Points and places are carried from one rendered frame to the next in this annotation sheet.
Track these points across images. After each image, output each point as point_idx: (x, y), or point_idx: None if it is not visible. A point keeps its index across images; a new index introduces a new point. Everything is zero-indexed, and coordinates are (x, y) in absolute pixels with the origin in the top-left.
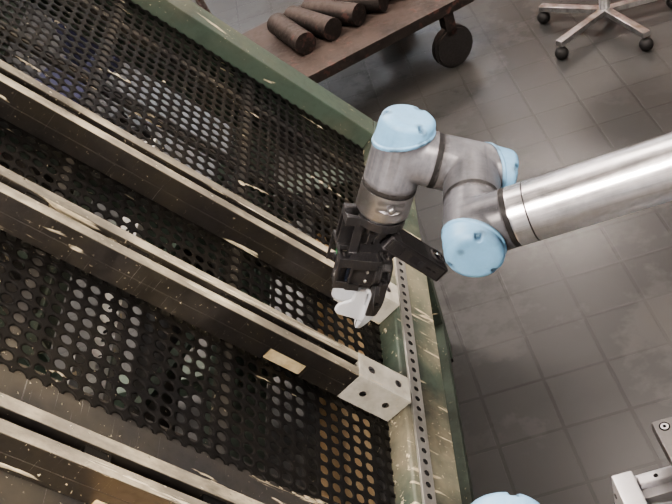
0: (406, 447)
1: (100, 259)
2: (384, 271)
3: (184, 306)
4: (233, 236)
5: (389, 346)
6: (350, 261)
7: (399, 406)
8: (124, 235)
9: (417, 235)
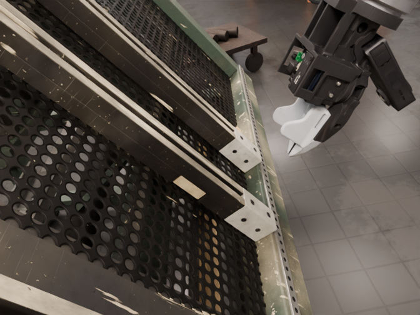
0: (274, 265)
1: (34, 65)
2: (360, 83)
3: (112, 127)
4: (157, 92)
5: (254, 187)
6: (328, 61)
7: (267, 232)
8: (62, 50)
9: (262, 125)
